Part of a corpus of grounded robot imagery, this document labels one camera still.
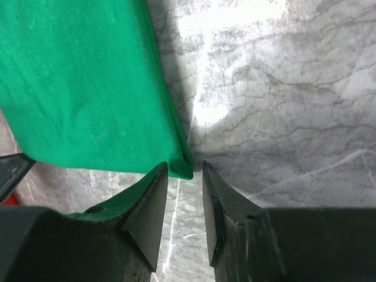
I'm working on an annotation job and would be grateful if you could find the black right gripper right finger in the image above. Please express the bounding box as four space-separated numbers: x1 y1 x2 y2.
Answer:
202 162 375 281

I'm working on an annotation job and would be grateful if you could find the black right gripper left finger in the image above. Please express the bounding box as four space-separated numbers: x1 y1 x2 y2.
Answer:
1 162 168 281

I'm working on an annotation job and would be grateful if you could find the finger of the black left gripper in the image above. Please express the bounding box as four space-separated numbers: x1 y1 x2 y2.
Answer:
0 153 36 203

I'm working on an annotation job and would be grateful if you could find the green t-shirt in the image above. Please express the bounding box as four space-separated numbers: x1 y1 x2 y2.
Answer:
1 1 193 180

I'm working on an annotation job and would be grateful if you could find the red plastic tray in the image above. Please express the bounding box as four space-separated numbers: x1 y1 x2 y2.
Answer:
1 193 20 206

